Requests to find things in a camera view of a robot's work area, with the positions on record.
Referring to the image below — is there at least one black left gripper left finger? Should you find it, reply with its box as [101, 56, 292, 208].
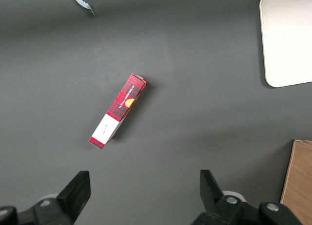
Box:
[0, 170, 92, 225]

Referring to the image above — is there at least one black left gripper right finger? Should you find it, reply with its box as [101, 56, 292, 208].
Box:
[191, 169, 304, 225]

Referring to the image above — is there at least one cream rectangular tray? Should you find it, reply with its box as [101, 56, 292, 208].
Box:
[259, 0, 312, 88]

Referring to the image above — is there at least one light wooden box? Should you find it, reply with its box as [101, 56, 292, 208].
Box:
[280, 139, 312, 225]

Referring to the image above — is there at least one red plaid shortbread box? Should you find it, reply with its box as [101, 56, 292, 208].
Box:
[88, 73, 149, 150]

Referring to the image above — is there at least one white serrated edge plate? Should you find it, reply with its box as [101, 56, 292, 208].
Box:
[71, 0, 95, 16]

